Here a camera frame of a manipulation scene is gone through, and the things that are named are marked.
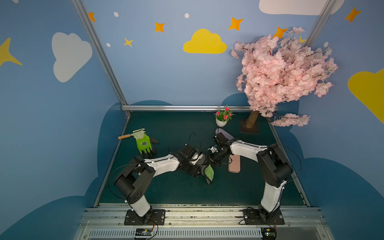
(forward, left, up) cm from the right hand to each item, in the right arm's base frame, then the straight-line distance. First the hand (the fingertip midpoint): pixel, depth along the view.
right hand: (204, 163), depth 89 cm
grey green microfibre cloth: (-8, -2, +5) cm, 10 cm away
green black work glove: (+14, +42, -3) cm, 45 cm away
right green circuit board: (-32, -33, -8) cm, 47 cm away
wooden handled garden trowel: (+21, +50, -3) cm, 55 cm away
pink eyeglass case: (0, -19, -3) cm, 19 cm away
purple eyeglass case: (+24, -17, -4) cm, 30 cm away
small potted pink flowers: (+33, -12, +7) cm, 36 cm away
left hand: (-3, +4, -3) cm, 6 cm away
